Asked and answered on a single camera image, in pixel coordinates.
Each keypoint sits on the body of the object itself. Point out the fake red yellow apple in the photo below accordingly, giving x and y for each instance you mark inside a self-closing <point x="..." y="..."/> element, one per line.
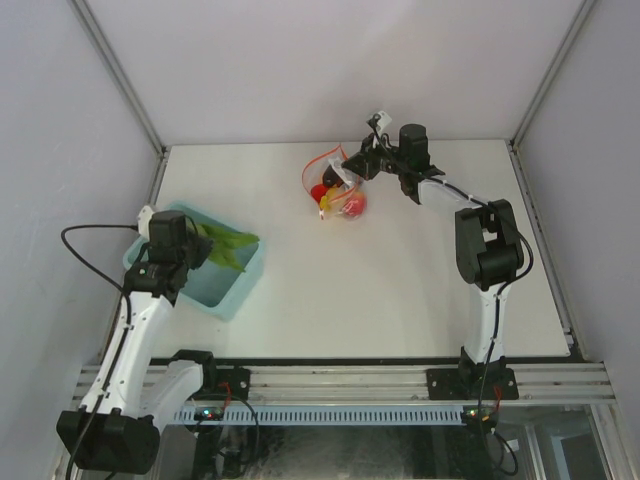
<point x="355" y="205"/>

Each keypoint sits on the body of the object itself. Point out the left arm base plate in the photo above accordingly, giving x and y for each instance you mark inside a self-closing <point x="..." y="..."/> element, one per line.
<point x="225" y="383"/>

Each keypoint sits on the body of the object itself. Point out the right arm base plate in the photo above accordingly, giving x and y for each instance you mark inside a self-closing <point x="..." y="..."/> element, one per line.
<point x="448" y="384"/>

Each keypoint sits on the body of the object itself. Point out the blue slotted cable duct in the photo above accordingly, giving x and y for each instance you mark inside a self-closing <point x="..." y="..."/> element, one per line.
<point x="240" y="415"/>

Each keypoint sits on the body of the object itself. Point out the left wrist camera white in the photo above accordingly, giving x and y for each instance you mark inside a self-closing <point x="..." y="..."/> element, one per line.
<point x="143" y="220"/>

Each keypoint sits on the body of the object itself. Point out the clear zip top bag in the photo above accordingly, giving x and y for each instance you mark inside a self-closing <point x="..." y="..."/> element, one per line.
<point x="313" y="171"/>

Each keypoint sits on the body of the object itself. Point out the fake red pepper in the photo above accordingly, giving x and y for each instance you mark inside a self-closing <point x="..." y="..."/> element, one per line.
<point x="318" y="192"/>

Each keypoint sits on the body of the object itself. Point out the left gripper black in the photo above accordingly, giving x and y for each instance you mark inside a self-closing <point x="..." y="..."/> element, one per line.
<point x="204" y="247"/>

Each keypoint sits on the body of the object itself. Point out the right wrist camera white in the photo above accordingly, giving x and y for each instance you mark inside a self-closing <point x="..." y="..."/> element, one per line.
<point x="379" y="121"/>

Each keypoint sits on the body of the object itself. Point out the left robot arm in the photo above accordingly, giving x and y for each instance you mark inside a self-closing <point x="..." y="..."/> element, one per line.
<point x="118" y="425"/>

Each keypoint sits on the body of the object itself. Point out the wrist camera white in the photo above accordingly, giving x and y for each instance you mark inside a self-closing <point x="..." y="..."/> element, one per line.
<point x="379" y="121"/>
<point x="143" y="220"/>

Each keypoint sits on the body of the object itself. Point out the aluminium rail frame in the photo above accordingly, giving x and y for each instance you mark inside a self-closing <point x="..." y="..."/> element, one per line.
<point x="537" y="384"/>

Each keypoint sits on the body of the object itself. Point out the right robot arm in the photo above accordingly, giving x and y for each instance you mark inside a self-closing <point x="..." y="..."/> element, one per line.
<point x="491" y="254"/>

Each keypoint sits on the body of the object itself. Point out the fake green vegetable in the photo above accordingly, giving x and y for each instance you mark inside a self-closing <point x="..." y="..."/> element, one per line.
<point x="225" y="243"/>

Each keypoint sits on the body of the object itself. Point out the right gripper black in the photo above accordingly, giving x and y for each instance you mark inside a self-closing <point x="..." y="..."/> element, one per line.
<point x="364" y="162"/>

